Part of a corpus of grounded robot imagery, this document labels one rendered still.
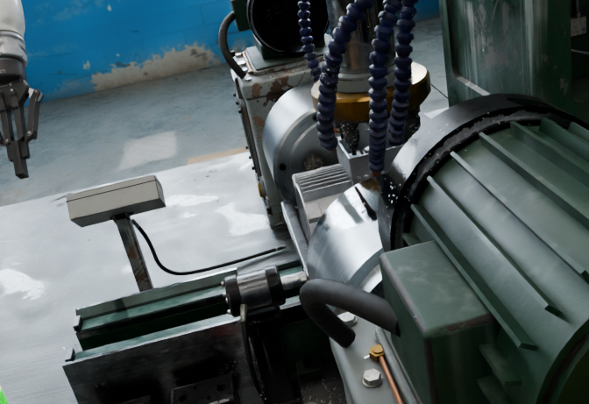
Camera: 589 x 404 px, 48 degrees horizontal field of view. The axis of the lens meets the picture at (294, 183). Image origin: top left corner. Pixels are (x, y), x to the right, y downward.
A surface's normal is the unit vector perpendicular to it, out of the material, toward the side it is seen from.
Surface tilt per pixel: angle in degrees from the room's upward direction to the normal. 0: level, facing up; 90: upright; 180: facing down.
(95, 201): 51
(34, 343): 0
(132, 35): 90
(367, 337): 0
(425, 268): 0
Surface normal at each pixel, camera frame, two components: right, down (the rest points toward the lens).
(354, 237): -0.67, -0.63
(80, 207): 0.01, -0.26
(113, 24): 0.12, 0.40
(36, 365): -0.18, -0.89
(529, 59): -0.97, 0.24
